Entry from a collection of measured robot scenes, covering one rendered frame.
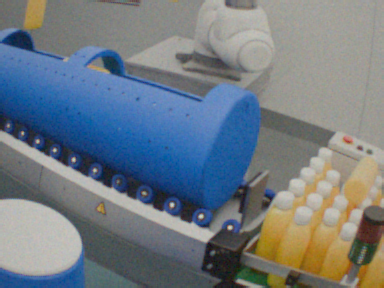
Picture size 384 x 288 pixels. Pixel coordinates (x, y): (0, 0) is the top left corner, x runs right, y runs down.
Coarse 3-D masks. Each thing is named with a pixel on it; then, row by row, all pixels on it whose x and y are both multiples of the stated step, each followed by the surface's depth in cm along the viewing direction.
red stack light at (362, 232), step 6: (360, 222) 102; (366, 222) 100; (360, 228) 101; (366, 228) 100; (372, 228) 99; (378, 228) 99; (360, 234) 101; (366, 234) 100; (372, 234) 100; (378, 234) 100; (366, 240) 100; (372, 240) 100; (378, 240) 101
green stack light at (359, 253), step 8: (352, 240) 104; (360, 240) 102; (352, 248) 103; (360, 248) 102; (368, 248) 101; (376, 248) 102; (352, 256) 103; (360, 256) 102; (368, 256) 102; (360, 264) 102
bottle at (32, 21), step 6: (30, 0) 177; (36, 0) 176; (42, 0) 177; (30, 6) 177; (36, 6) 177; (42, 6) 179; (30, 12) 178; (36, 12) 178; (42, 12) 180; (30, 18) 179; (36, 18) 179; (42, 18) 182; (24, 24) 181; (30, 24) 180; (36, 24) 181
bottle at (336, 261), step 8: (336, 240) 128; (344, 240) 127; (328, 248) 130; (336, 248) 127; (344, 248) 126; (328, 256) 129; (336, 256) 127; (344, 256) 126; (328, 264) 129; (336, 264) 127; (344, 264) 127; (320, 272) 132; (328, 272) 129; (336, 272) 128; (344, 272) 129; (336, 280) 129
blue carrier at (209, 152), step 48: (0, 48) 175; (96, 48) 168; (0, 96) 173; (48, 96) 162; (96, 96) 155; (144, 96) 151; (192, 96) 172; (240, 96) 149; (96, 144) 157; (144, 144) 149; (192, 144) 144; (240, 144) 157; (192, 192) 149
